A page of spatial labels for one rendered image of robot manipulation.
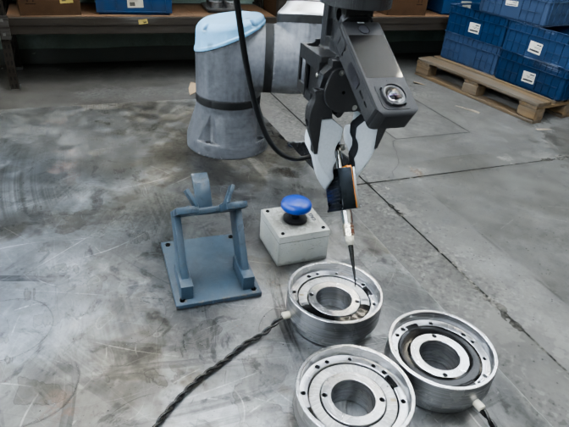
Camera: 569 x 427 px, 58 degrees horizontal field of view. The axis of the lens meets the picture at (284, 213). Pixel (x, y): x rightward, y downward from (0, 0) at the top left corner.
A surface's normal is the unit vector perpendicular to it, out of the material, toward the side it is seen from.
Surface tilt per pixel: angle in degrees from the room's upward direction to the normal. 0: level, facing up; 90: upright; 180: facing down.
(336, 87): 90
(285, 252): 90
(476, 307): 0
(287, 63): 82
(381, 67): 32
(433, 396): 90
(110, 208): 0
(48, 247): 0
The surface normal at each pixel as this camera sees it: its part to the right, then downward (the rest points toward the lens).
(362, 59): 0.27, -0.46
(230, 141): 0.22, 0.24
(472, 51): -0.87, 0.20
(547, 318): 0.07, -0.85
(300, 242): 0.37, 0.51
